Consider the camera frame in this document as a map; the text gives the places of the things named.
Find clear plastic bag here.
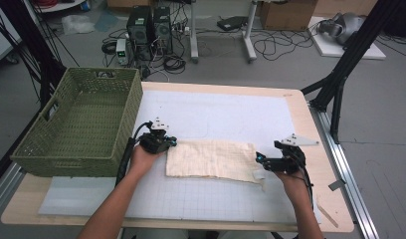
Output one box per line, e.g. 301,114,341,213
61,13,97,36

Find brown cardboard box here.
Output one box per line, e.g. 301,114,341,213
259,0,318,32

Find person's left hand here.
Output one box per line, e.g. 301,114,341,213
128,143,165,179

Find thin wooden stick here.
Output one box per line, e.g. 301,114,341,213
315,197,340,229

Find black floor cable tangle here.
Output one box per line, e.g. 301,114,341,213
252,28,319,62

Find white power supply box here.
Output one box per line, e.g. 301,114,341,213
115,38,131,67

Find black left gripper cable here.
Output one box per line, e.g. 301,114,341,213
114,120,154,187

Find white cabinet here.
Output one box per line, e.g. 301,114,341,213
0,6,23,65

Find person's grey trousers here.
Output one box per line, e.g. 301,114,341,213
120,228,269,239

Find black metal frame stand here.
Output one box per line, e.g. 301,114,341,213
300,0,404,144
0,0,68,108

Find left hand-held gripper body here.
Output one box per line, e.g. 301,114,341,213
138,117,170,154

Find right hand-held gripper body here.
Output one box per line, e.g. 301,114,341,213
265,132,320,175

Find grey tape piece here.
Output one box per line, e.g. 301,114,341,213
327,178,347,192

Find cream egg print cloth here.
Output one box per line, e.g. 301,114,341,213
164,138,267,191

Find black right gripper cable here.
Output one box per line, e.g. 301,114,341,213
299,155,315,213

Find person's right hand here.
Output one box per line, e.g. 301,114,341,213
275,167,310,197

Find coiled black cable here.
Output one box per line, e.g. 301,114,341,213
162,54,187,75

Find white floor board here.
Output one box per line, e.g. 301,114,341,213
306,16,387,61

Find white grid mat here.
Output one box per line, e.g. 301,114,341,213
38,89,323,224

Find grey headset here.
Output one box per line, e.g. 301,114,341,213
316,12,366,46

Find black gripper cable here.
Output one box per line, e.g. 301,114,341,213
299,155,315,213
114,120,154,187

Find white desk leg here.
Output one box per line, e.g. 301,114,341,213
189,0,200,64
242,0,259,64

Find aluminium rail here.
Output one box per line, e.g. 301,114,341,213
0,162,27,217
308,106,381,239

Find black flat device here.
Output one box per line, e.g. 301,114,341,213
216,15,249,32

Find green woven basket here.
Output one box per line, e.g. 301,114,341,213
10,67,144,178

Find black computer tower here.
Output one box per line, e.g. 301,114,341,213
153,6,174,56
125,5,155,62

